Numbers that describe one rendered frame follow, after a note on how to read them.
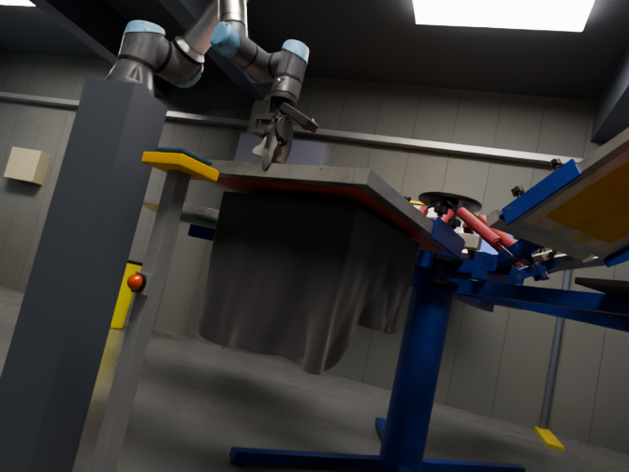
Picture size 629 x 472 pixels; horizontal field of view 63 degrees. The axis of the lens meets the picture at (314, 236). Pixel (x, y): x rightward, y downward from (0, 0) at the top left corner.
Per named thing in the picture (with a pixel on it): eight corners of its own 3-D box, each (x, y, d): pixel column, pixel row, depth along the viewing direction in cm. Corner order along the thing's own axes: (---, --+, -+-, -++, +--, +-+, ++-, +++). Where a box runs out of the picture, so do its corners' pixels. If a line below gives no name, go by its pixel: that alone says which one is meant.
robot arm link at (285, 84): (306, 89, 139) (290, 74, 132) (302, 104, 138) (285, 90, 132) (284, 90, 143) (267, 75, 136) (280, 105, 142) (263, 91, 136)
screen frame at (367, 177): (366, 184, 116) (370, 169, 116) (185, 170, 147) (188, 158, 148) (459, 255, 181) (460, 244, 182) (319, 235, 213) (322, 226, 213)
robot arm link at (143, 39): (109, 56, 161) (120, 17, 163) (145, 76, 172) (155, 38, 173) (130, 51, 154) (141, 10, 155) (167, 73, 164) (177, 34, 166)
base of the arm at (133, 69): (93, 80, 156) (101, 50, 157) (124, 101, 170) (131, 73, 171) (134, 83, 151) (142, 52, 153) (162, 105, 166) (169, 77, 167)
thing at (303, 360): (317, 377, 121) (355, 203, 126) (184, 335, 145) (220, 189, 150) (324, 377, 124) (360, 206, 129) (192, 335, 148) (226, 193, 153)
